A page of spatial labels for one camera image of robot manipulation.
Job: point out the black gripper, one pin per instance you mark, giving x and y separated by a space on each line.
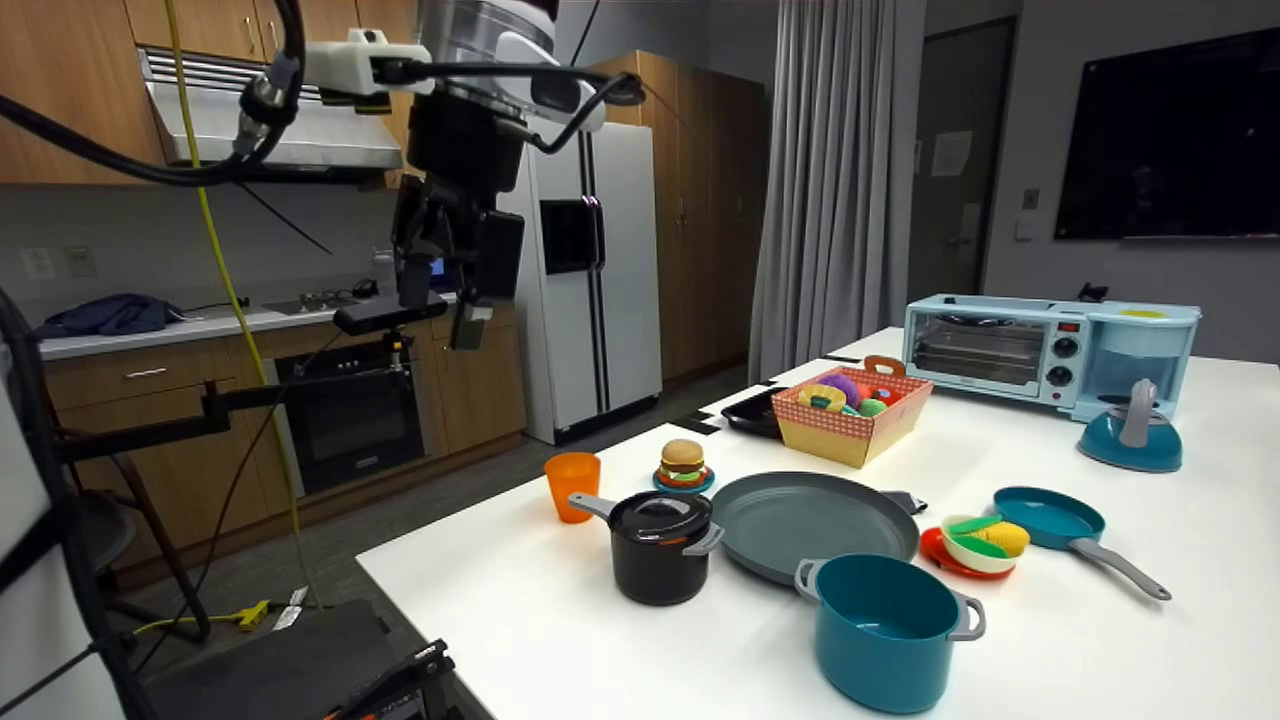
451 229

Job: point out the glass pot lid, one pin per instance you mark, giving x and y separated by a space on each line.
663 519

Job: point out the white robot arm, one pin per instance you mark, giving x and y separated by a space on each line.
486 86

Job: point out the black pot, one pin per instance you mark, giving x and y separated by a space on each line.
655 575

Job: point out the blue pot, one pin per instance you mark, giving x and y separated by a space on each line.
884 631

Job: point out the white refrigerator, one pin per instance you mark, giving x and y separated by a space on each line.
588 299

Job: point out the range hood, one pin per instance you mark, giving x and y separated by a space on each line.
206 113

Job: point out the black built-in oven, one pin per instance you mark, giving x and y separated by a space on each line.
348 412

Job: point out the orange plastic cup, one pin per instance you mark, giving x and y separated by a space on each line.
565 479

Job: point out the small teal plate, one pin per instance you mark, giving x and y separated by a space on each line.
666 481

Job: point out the toy hamburger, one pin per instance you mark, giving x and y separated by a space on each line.
682 458

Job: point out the blue cloth on counter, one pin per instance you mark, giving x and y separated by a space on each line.
121 313

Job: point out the black baking tray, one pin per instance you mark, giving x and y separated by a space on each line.
752 412

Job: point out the grey curtain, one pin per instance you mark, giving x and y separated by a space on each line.
842 154

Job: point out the yellow toy in basket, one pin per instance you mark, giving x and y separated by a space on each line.
822 397

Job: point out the purple plush toy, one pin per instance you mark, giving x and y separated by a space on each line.
853 392

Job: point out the red yellow cardboard basket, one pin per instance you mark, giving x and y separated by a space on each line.
893 402

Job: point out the light blue toaster oven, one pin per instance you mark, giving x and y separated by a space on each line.
1072 357

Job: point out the small blue frying pan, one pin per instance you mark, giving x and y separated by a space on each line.
1072 525

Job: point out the wall television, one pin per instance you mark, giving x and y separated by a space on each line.
1178 145

